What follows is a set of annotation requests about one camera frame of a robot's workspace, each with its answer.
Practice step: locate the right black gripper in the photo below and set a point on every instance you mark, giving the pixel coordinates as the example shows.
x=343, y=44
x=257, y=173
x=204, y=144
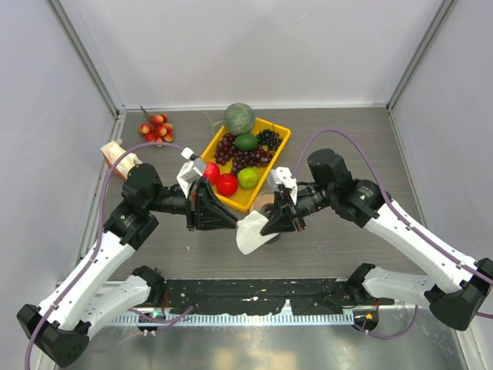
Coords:
x=281, y=220

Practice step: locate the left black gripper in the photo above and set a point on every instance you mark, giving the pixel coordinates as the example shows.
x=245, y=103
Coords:
x=205, y=210

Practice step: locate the clear glass ribbed dripper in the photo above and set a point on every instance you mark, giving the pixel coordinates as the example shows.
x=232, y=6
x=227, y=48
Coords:
x=266, y=200

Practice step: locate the white paper coffee filter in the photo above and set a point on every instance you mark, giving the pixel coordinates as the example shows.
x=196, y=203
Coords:
x=248, y=236

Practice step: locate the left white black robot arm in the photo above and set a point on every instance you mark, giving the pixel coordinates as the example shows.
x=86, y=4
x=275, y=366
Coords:
x=62, y=325

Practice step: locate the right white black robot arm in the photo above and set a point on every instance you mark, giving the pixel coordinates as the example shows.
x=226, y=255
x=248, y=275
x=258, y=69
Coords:
x=453, y=286

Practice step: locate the red apple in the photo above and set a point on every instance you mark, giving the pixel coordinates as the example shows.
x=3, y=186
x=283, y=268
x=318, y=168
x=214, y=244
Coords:
x=212, y=172

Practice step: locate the light green apple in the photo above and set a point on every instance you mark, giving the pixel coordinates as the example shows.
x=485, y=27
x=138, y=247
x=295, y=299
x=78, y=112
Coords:
x=248, y=178

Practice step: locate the yellow plastic tray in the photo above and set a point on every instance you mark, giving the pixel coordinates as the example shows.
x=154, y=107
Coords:
x=243, y=199

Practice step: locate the red grape bunch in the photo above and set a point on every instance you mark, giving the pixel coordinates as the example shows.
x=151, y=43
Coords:
x=226, y=152

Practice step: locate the dark green lime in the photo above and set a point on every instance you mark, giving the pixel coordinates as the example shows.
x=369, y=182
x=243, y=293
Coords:
x=246, y=142

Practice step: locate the black grape bunch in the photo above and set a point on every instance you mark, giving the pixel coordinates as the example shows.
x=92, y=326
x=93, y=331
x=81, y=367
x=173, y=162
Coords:
x=270, y=139

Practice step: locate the green melon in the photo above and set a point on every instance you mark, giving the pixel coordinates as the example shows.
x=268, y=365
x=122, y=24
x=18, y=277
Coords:
x=239, y=118

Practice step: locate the red yellow cherry bunch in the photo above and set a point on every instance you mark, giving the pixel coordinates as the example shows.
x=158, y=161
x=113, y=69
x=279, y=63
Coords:
x=156, y=128

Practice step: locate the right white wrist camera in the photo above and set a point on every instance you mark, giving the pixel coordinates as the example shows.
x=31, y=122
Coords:
x=280, y=179

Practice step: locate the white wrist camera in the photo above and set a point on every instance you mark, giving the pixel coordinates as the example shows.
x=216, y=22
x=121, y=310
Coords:
x=191, y=170
x=280, y=179

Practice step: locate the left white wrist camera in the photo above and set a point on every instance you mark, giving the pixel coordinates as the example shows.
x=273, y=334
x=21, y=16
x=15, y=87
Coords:
x=191, y=170

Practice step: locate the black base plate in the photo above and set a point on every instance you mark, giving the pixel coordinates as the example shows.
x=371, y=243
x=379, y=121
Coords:
x=259, y=297

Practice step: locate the white slotted cable duct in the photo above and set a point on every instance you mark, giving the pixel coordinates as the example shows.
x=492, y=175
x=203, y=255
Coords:
x=284, y=318

